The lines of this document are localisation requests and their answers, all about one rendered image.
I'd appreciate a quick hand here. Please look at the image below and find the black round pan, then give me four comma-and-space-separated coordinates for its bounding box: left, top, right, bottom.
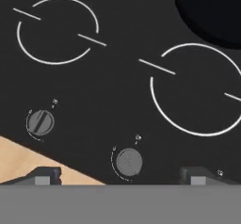
174, 0, 241, 51

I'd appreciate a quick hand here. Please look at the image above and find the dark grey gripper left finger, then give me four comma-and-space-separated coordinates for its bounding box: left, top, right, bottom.
0, 166, 63, 186

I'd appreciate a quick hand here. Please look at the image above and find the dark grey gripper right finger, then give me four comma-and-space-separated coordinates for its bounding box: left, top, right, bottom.
179, 166, 241, 186

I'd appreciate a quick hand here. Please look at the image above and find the grey hob knob with stripes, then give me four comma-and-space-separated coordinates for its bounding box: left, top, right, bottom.
26, 109, 56, 137

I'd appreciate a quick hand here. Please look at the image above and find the black glass hob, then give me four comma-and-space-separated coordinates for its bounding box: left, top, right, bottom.
0, 0, 241, 186

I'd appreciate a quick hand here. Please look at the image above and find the plain grey hob knob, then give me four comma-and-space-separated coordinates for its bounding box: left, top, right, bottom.
115, 148, 144, 177

